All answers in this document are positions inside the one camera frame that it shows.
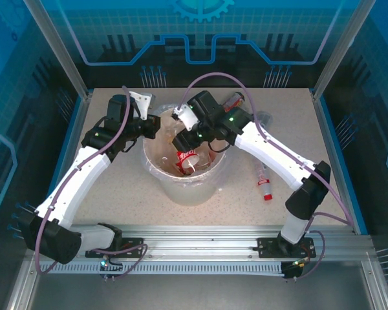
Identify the red crushed can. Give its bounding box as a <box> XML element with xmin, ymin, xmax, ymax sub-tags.
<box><xmin>175</xmin><ymin>149</ymin><xmax>201</xmax><ymax>175</ymax></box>

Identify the white plastic bin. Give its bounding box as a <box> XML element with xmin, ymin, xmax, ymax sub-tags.
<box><xmin>142</xmin><ymin>103</ymin><xmax>227</xmax><ymax>206</ymax></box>

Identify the long clear red-capped bottle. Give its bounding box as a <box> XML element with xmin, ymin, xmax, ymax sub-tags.
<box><xmin>253</xmin><ymin>160</ymin><xmax>275</xmax><ymax>202</ymax></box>

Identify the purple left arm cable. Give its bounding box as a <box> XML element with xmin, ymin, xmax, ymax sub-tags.
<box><xmin>34</xmin><ymin>85</ymin><xmax>149</xmax><ymax>280</ymax></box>

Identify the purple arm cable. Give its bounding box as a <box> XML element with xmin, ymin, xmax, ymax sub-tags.
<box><xmin>179</xmin><ymin>72</ymin><xmax>356</xmax><ymax>282</ymax></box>
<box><xmin>34</xmin><ymin>85</ymin><xmax>149</xmax><ymax>280</ymax></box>

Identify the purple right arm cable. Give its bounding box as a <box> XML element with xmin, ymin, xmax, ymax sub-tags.
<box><xmin>179</xmin><ymin>72</ymin><xmax>356</xmax><ymax>282</ymax></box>

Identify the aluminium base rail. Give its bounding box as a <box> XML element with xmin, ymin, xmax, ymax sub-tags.
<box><xmin>67</xmin><ymin>224</ymin><xmax>372</xmax><ymax>262</ymax></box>

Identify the aluminium frame post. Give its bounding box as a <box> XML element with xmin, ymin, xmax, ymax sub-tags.
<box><xmin>22</xmin><ymin>0</ymin><xmax>93</xmax><ymax>99</ymax></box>
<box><xmin>312</xmin><ymin>0</ymin><xmax>378</xmax><ymax>101</ymax></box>

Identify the white slotted cable duct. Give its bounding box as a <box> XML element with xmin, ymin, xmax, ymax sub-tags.
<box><xmin>40</xmin><ymin>260</ymin><xmax>285</xmax><ymax>277</ymax></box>

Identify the aluminium frame bar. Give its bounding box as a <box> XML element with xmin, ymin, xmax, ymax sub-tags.
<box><xmin>5</xmin><ymin>258</ymin><xmax>41</xmax><ymax>310</ymax></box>
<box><xmin>360</xmin><ymin>258</ymin><xmax>388</xmax><ymax>310</ymax></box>

